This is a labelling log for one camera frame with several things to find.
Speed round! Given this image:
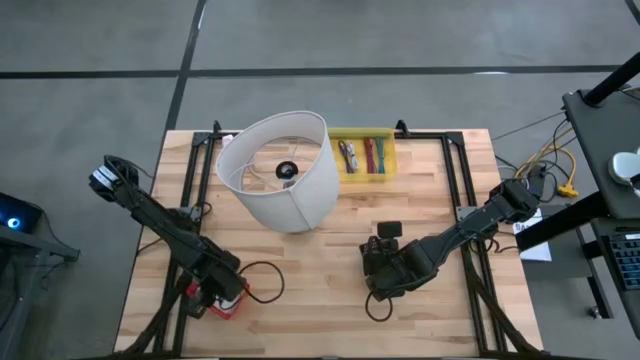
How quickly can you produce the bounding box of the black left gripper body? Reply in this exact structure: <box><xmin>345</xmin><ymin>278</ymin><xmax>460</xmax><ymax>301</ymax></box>
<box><xmin>196</xmin><ymin>248</ymin><xmax>248</xmax><ymax>304</ymax></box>

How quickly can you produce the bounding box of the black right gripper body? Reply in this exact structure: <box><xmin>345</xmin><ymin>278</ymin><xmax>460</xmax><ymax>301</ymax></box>
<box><xmin>367</xmin><ymin>239</ymin><xmax>432</xmax><ymax>302</ymax></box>

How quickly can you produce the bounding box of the red plastic bin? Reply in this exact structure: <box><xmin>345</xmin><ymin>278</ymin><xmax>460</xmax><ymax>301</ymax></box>
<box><xmin>185</xmin><ymin>280</ymin><xmax>250</xmax><ymax>322</ymax></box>

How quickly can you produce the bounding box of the yellow plastic bin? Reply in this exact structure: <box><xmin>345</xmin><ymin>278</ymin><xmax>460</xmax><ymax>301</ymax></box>
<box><xmin>326</xmin><ymin>126</ymin><xmax>399</xmax><ymax>183</ymax></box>

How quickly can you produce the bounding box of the cream fabric lampshade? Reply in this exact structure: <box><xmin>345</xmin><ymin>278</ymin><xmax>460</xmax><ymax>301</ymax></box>
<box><xmin>215</xmin><ymin>110</ymin><xmax>342</xmax><ymax>235</ymax></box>

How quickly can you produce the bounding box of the white paper sheet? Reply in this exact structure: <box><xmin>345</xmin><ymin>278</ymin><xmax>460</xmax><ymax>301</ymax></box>
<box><xmin>511</xmin><ymin>208</ymin><xmax>554</xmax><ymax>263</ymax></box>

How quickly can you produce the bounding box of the black power strip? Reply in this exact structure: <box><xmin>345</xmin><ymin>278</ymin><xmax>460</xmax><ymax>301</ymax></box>
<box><xmin>528</xmin><ymin>164</ymin><xmax>549</xmax><ymax>197</ymax></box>

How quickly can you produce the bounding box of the grey metal stand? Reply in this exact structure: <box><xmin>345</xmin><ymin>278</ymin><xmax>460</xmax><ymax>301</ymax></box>
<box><xmin>0</xmin><ymin>223</ymin><xmax>82</xmax><ymax>360</ymax></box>

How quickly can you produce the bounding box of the black box with blue light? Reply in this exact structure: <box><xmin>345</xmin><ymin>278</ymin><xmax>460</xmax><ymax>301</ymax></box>
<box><xmin>0</xmin><ymin>191</ymin><xmax>44</xmax><ymax>234</ymax></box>

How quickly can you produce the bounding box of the black keyboard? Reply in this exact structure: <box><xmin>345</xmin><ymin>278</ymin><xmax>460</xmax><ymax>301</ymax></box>
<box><xmin>606</xmin><ymin>231</ymin><xmax>640</xmax><ymax>292</ymax></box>

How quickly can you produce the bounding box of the black side desk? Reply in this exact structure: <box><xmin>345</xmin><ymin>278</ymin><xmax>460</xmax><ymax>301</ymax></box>
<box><xmin>514</xmin><ymin>88</ymin><xmax>640</xmax><ymax>341</ymax></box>

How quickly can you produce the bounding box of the white rounded device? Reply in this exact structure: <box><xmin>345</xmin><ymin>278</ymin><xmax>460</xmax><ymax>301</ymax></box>
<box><xmin>607</xmin><ymin>148</ymin><xmax>640</xmax><ymax>187</ymax></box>

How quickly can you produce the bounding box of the black desk pole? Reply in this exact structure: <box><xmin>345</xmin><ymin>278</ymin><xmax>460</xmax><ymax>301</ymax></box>
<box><xmin>583</xmin><ymin>51</ymin><xmax>640</xmax><ymax>107</ymax></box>

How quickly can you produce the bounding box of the black left wrist camera cable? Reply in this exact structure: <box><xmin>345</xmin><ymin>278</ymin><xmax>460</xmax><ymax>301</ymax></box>
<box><xmin>238</xmin><ymin>259</ymin><xmax>287</xmax><ymax>306</ymax></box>

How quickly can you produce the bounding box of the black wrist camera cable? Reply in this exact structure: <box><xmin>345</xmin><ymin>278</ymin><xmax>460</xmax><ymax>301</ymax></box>
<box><xmin>238</xmin><ymin>259</ymin><xmax>287</xmax><ymax>306</ymax></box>
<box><xmin>364</xmin><ymin>291</ymin><xmax>395</xmax><ymax>324</ymax></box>

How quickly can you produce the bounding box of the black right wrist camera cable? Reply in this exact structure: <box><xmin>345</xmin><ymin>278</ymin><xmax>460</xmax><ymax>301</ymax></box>
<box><xmin>364</xmin><ymin>291</ymin><xmax>395</xmax><ymax>324</ymax></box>

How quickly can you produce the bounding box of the black left arm cable bundle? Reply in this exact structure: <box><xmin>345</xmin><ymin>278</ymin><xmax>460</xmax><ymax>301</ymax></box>
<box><xmin>115</xmin><ymin>279</ymin><xmax>197</xmax><ymax>357</ymax></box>

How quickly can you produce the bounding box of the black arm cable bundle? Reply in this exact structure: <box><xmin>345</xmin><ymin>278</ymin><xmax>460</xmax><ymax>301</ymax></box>
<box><xmin>460</xmin><ymin>249</ymin><xmax>547</xmax><ymax>357</ymax></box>
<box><xmin>115</xmin><ymin>279</ymin><xmax>197</xmax><ymax>357</ymax></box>

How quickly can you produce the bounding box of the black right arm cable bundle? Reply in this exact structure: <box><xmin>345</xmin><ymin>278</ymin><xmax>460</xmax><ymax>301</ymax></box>
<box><xmin>460</xmin><ymin>249</ymin><xmax>547</xmax><ymax>357</ymax></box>

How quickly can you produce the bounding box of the red cable tie bundle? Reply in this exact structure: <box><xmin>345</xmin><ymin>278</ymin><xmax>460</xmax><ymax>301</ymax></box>
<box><xmin>363</xmin><ymin>137</ymin><xmax>377</xmax><ymax>175</ymax></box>

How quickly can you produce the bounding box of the black metal rig frame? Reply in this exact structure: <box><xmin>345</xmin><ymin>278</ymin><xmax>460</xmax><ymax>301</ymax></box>
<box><xmin>149</xmin><ymin>119</ymin><xmax>549</xmax><ymax>359</ymax></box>

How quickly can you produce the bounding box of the black cable tie bundle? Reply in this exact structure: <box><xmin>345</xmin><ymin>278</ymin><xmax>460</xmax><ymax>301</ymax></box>
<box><xmin>337</xmin><ymin>140</ymin><xmax>352</xmax><ymax>175</ymax></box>

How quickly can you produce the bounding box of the yellow extension cable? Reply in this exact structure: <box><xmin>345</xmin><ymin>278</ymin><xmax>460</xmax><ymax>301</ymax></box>
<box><xmin>513</xmin><ymin>127</ymin><xmax>581</xmax><ymax>199</ymax></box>

